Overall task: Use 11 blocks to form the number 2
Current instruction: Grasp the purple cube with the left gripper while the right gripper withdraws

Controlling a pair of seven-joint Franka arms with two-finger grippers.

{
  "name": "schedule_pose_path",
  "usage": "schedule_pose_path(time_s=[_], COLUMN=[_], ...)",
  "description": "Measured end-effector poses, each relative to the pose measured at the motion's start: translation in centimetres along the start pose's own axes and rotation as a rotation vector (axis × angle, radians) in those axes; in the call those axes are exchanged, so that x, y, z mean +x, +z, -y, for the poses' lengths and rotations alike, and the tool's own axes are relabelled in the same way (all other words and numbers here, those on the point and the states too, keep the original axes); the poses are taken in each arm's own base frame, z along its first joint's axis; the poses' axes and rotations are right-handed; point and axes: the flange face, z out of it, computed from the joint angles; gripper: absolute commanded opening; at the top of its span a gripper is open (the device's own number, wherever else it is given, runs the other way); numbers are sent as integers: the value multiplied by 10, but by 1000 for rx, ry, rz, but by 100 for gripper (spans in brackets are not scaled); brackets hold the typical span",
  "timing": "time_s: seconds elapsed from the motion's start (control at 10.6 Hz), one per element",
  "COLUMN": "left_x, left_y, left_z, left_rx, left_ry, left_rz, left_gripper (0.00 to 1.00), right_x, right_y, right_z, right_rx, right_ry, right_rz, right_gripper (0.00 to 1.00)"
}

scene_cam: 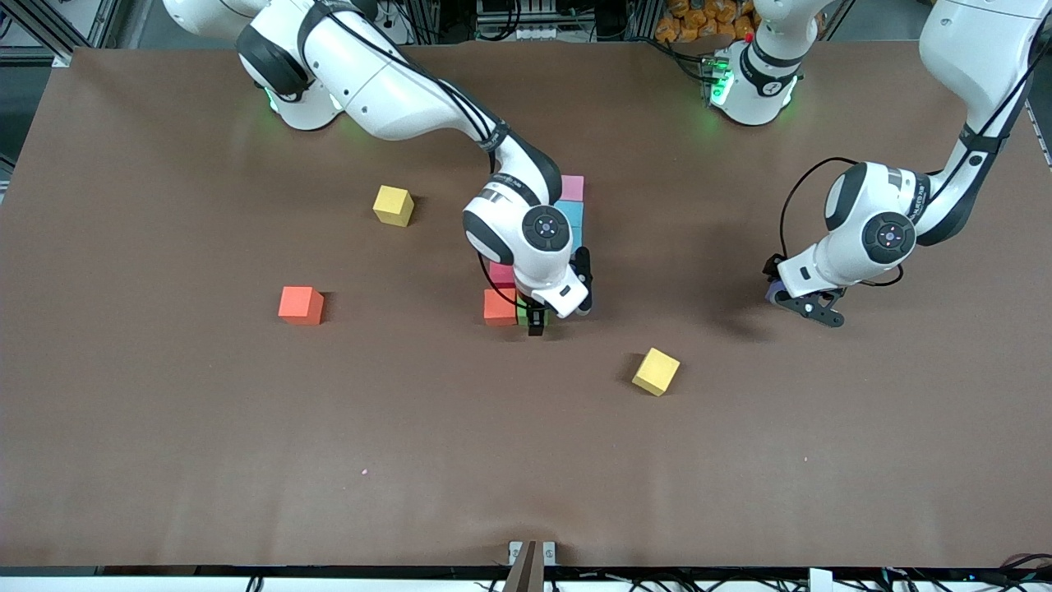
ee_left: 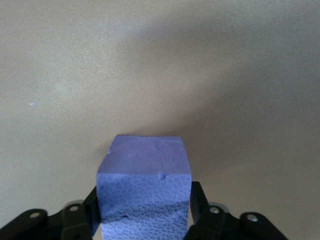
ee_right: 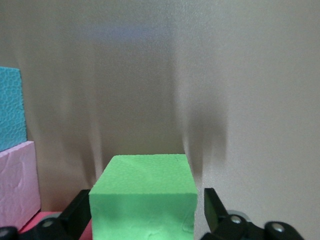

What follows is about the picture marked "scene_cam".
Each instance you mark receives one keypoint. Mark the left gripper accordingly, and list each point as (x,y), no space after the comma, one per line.
(772,266)

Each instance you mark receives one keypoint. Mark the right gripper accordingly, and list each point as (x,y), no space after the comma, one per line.
(536,317)

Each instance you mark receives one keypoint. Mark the purple foam cube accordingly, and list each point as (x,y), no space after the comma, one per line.
(772,293)

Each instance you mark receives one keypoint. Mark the orange foam cube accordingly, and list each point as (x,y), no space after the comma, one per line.
(499,306)
(300,304)

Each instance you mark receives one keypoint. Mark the red foam cube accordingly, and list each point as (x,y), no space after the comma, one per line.
(501,275)

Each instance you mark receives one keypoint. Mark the pink foam cube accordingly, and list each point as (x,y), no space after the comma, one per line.
(573,187)

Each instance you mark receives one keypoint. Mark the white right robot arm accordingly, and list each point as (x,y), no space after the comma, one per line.
(386,82)

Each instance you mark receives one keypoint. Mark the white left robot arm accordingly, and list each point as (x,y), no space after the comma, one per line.
(978,49)

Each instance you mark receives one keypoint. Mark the yellow foam cube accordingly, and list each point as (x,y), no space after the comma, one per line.
(394,205)
(656,372)

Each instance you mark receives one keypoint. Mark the bag of orange snacks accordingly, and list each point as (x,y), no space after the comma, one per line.
(699,20)

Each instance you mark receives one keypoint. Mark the white socket strip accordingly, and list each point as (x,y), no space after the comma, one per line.
(526,33)

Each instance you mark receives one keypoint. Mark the small white adapter box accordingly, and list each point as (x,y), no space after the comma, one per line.
(820,580)

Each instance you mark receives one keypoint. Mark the metal bracket with post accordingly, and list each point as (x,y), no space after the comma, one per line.
(532,567)

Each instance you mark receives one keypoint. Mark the aluminium frame strut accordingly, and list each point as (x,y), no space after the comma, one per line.
(62,57)

